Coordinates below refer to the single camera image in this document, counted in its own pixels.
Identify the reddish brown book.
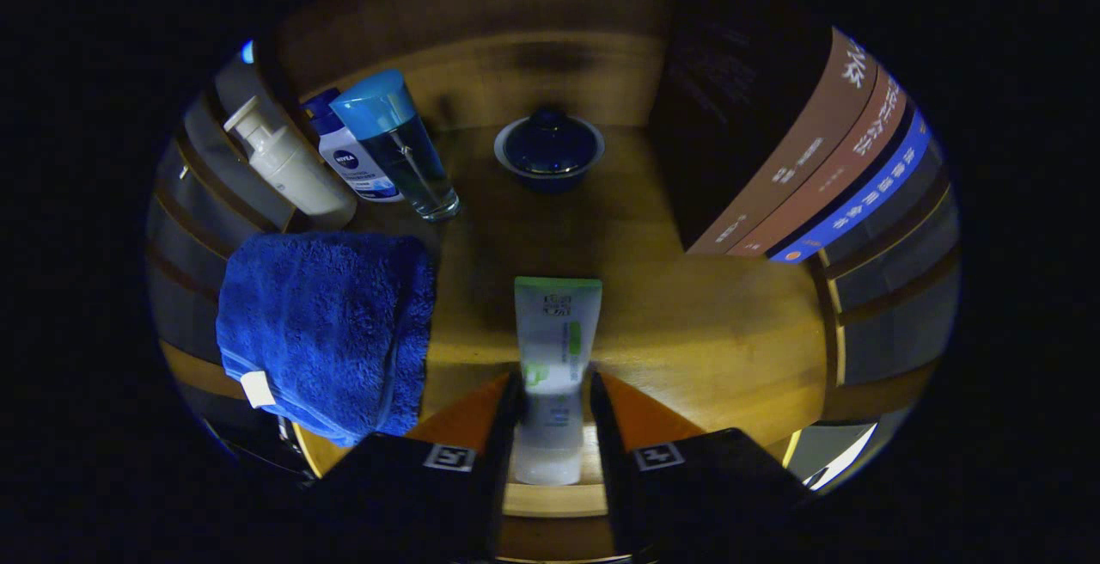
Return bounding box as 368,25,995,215
729,65,909,257

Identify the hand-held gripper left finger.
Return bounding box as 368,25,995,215
301,371,527,564

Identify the white pump bottle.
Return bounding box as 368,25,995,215
223,96,358,230

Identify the wooden cabinet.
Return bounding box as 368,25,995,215
148,0,961,561

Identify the blue book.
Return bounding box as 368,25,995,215
769,108,933,265

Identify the blue folded towel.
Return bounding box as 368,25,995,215
215,231,437,448

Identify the white bottle with blue cap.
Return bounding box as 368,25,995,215
302,89,405,204

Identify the clear bottle with blue cap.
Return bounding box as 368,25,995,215
330,70,461,222

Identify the white tube with green print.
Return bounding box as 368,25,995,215
512,277,603,486

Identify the blue lidded teacup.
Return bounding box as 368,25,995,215
494,107,606,195

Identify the wooden countertop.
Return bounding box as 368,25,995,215
296,121,830,518

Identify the dark brown book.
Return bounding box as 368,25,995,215
649,0,879,255

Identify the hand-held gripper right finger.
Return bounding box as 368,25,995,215
589,371,813,564

